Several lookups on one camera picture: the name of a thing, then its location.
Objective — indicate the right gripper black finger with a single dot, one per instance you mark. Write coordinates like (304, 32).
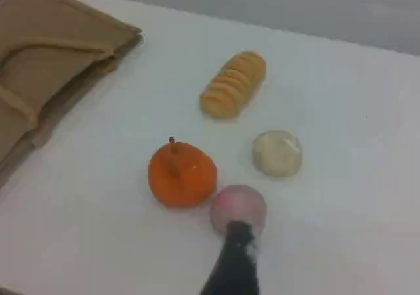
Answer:
(234, 265)

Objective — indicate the ridged orange-yellow bread roll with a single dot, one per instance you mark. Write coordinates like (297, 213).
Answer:
(233, 84)

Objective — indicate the brown burlap tote bag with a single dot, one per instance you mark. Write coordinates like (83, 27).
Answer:
(49, 61)

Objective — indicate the pink round bun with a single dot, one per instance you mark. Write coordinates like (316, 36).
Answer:
(239, 203)

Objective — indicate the cream round egg yolk pastry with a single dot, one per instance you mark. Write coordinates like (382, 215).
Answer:
(275, 153)

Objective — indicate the orange fruit with stem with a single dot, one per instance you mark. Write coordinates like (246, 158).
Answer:
(180, 176)

